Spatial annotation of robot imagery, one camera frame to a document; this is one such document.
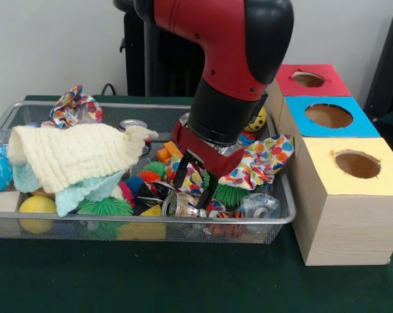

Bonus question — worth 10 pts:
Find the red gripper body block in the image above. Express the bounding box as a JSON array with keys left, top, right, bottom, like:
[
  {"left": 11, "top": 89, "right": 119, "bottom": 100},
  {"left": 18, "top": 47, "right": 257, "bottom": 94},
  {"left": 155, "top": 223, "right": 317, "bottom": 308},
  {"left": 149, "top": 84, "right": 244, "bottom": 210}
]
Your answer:
[{"left": 172, "top": 116, "right": 246, "bottom": 178}]

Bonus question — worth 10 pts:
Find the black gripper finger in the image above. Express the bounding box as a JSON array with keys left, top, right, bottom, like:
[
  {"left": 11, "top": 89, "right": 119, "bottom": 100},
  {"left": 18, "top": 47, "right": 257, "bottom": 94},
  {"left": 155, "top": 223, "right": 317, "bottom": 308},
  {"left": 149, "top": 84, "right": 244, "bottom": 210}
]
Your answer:
[
  {"left": 197, "top": 171, "right": 218, "bottom": 211},
  {"left": 173, "top": 151, "right": 201, "bottom": 190}
]

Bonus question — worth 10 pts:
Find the orange tiger toy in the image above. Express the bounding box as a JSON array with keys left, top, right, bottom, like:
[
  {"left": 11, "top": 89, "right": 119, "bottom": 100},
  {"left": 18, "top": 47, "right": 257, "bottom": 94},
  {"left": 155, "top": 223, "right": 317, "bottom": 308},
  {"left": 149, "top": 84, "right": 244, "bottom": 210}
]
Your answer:
[{"left": 206, "top": 211, "right": 246, "bottom": 239}]

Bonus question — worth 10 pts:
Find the rainbow spiky caterpillar toy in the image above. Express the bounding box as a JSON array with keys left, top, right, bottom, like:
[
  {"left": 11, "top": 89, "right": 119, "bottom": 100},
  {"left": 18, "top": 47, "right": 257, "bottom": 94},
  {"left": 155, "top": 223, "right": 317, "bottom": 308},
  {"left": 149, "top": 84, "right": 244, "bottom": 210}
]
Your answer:
[{"left": 118, "top": 160, "right": 166, "bottom": 204}]

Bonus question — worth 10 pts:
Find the polka dot colourful cloth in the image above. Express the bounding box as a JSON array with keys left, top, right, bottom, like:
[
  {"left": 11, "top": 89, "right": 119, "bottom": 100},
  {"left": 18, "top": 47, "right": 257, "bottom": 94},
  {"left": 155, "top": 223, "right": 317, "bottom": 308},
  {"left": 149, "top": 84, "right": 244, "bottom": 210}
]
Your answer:
[
  {"left": 41, "top": 85, "right": 104, "bottom": 130},
  {"left": 219, "top": 135, "right": 295, "bottom": 191}
]

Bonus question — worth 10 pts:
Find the mint green cloth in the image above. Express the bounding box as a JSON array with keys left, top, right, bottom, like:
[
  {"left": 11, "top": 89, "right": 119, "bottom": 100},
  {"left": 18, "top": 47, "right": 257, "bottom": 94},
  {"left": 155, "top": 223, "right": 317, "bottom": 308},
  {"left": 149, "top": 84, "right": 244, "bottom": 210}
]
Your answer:
[{"left": 12, "top": 160, "right": 128, "bottom": 218}]

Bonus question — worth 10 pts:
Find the cream yellow cloth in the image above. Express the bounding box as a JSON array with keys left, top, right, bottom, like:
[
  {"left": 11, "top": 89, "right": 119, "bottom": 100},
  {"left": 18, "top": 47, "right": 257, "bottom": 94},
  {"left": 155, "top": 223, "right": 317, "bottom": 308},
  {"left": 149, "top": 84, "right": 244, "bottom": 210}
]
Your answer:
[{"left": 7, "top": 124, "right": 160, "bottom": 194}]

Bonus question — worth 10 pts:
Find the clear shallow mesh bin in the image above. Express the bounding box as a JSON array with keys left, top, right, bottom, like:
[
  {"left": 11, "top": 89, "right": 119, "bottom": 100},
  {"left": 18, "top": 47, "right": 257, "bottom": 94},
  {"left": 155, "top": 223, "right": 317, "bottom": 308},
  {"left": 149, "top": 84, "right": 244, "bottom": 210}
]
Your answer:
[{"left": 0, "top": 101, "right": 298, "bottom": 245}]

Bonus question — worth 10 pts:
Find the wooden box with three holes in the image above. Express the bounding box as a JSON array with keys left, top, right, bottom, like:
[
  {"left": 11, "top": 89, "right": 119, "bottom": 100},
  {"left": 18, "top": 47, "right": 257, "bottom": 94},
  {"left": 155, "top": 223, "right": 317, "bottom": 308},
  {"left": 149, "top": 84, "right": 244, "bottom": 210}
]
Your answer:
[{"left": 265, "top": 63, "right": 393, "bottom": 267}]

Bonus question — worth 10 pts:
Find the crushed silver can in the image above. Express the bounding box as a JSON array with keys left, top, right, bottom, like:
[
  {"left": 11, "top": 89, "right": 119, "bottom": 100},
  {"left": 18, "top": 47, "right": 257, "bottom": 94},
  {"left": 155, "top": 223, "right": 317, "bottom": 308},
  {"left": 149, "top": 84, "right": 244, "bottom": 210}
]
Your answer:
[{"left": 162, "top": 192, "right": 207, "bottom": 219}]

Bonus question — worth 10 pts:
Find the yellow smiley ball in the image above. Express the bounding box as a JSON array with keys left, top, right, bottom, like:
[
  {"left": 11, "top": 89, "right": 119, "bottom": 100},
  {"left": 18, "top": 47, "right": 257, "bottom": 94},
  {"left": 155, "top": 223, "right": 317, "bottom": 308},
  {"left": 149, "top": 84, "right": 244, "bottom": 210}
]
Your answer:
[{"left": 247, "top": 106, "right": 267, "bottom": 133}]

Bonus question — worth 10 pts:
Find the red can with silver top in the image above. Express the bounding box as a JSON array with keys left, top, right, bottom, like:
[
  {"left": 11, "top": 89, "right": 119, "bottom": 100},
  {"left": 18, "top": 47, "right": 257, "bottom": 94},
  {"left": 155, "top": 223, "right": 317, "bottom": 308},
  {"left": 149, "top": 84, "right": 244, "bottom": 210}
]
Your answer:
[{"left": 119, "top": 119, "right": 149, "bottom": 134}]

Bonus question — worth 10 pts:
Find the small green spiky ball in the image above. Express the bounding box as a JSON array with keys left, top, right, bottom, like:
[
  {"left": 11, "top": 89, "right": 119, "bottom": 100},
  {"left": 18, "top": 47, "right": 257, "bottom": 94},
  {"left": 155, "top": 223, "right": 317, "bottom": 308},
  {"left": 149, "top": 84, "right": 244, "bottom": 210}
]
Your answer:
[{"left": 78, "top": 198, "right": 134, "bottom": 218}]

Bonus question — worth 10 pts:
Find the plain yellow ball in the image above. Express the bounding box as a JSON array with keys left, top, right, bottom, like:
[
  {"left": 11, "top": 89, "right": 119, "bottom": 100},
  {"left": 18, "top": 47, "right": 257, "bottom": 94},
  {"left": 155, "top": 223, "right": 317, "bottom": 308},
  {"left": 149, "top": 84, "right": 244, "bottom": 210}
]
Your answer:
[{"left": 18, "top": 196, "right": 57, "bottom": 234}]

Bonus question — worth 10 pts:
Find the pale wooden block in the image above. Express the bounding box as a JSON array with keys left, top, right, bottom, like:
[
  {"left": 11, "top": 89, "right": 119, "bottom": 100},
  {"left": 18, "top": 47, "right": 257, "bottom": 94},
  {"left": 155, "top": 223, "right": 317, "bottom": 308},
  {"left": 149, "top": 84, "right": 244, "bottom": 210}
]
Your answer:
[{"left": 0, "top": 186, "right": 21, "bottom": 237}]

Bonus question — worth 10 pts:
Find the black chair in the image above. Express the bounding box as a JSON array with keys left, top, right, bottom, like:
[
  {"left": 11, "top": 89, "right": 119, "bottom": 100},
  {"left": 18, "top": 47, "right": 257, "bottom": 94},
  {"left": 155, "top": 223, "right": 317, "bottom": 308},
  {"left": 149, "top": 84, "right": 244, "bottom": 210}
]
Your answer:
[{"left": 366, "top": 7, "right": 393, "bottom": 128}]

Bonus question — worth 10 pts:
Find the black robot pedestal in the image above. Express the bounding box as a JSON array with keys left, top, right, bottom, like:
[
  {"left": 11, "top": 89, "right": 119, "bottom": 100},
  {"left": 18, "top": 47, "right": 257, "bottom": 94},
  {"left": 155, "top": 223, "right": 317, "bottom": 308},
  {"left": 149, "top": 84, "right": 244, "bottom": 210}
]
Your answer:
[{"left": 113, "top": 0, "right": 207, "bottom": 98}]

